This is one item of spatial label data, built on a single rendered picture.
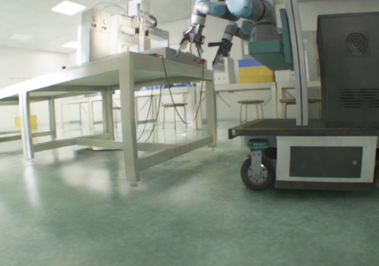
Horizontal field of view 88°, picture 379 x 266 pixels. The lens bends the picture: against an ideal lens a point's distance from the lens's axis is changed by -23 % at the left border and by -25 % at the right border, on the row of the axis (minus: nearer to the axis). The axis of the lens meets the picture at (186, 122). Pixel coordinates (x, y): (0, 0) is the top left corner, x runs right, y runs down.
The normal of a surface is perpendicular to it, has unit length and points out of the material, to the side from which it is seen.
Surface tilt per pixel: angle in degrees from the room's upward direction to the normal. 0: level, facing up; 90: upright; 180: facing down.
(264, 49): 90
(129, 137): 90
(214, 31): 90
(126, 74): 90
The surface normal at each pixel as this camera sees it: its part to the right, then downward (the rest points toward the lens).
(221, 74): -0.48, 0.08
